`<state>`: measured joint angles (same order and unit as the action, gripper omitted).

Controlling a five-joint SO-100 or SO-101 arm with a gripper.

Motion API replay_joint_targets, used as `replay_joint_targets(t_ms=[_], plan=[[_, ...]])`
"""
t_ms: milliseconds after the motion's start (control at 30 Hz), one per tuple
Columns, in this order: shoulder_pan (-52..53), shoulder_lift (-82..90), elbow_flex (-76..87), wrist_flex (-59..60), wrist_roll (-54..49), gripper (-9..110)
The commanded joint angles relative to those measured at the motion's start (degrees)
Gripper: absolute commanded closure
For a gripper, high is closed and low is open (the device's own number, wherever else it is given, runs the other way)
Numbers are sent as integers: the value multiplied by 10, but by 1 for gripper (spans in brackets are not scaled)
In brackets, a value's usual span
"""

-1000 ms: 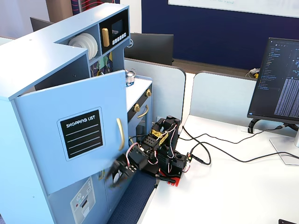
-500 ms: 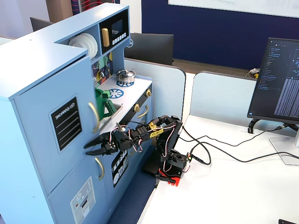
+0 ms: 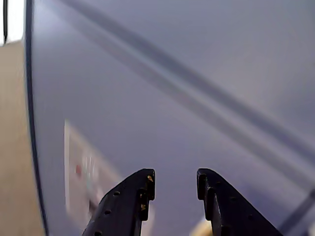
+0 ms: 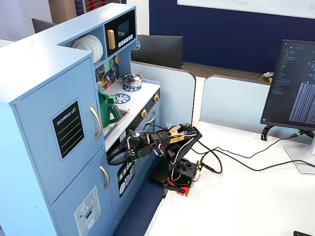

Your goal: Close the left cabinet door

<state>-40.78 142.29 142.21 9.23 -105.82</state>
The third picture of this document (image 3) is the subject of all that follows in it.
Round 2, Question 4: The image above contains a blue wooden toy kitchen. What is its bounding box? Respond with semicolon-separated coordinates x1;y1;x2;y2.
23;0;49;236

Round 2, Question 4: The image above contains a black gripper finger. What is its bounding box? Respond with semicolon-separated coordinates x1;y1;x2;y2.
196;168;284;236
82;168;156;236

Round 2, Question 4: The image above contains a blue door with dispenser print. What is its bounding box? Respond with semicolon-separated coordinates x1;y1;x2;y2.
26;0;315;236

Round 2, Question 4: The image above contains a gold straight dispenser door handle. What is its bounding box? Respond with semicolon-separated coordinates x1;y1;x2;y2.
191;217;214;236

